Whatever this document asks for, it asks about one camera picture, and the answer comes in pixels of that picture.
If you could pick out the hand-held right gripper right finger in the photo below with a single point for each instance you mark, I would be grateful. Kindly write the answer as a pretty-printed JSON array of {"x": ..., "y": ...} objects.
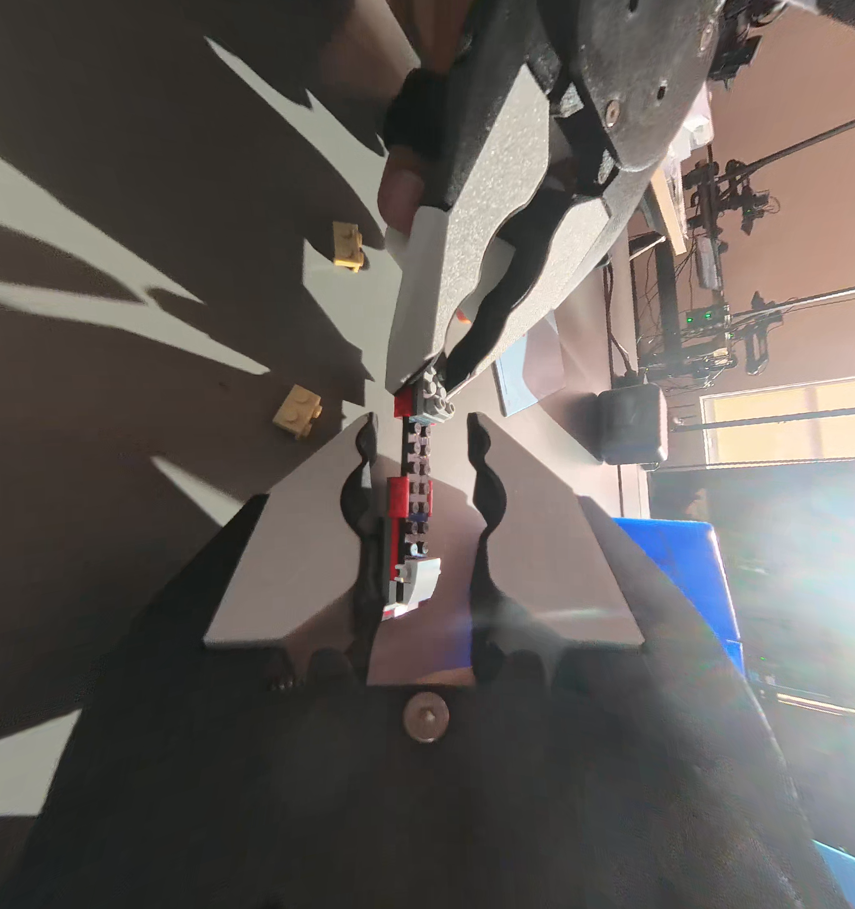
[{"x": 555, "y": 575}]

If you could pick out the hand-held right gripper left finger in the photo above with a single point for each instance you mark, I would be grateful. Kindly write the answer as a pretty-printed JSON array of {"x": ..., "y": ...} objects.
[{"x": 292, "y": 568}]

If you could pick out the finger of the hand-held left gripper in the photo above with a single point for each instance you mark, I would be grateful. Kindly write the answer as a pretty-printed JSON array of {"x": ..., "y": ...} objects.
[
  {"x": 470, "y": 213},
  {"x": 569, "y": 255}
]

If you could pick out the blue plastic bin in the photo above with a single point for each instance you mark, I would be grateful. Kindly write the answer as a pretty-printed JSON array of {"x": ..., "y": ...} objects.
[{"x": 676, "y": 582}]

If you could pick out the tan toy brick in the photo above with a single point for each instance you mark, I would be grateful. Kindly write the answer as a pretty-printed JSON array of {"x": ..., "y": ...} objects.
[
  {"x": 347, "y": 245},
  {"x": 296, "y": 412}
]

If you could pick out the long toy brick assembly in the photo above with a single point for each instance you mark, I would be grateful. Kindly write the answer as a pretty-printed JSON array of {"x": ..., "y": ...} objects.
[{"x": 416, "y": 454}]

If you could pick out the person's left hand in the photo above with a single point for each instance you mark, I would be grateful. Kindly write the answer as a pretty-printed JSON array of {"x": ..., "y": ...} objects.
[{"x": 402, "y": 188}]

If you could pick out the wooden board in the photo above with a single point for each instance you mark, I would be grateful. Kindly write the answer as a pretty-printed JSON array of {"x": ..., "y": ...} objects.
[{"x": 669, "y": 213}]

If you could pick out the toy brick instruction booklet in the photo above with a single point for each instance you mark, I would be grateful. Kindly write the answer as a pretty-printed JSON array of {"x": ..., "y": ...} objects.
[{"x": 527, "y": 369}]

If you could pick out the black box device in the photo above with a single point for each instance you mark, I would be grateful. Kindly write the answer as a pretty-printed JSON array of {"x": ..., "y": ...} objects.
[{"x": 633, "y": 426}]

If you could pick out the bright window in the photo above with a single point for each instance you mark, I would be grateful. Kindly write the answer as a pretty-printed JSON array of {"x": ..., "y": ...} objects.
[{"x": 789, "y": 433}]

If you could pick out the camera rig on stand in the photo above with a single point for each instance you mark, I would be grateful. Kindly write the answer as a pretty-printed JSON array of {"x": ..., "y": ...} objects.
[{"x": 711, "y": 319}]

